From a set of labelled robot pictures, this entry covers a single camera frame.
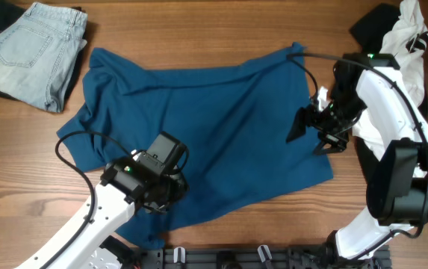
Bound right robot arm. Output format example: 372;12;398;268
287;53;428;267

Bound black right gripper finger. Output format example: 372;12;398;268
285;108;310;143
313;136;348;155

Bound dark blue shirt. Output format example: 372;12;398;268
58;43;332;249

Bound black right camera cable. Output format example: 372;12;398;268
286;52;428;259

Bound white shirt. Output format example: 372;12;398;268
316;0;428;216

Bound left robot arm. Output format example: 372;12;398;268
20;132;189;268

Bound black left camera cable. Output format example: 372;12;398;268
55;129;140;269

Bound black camera cable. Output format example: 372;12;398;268
55;129;140;269
286;52;428;259

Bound black garment at right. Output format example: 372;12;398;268
349;2;428;180

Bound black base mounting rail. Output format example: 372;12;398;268
134;245;393;269

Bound light blue folded jeans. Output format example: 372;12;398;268
0;1;88;113

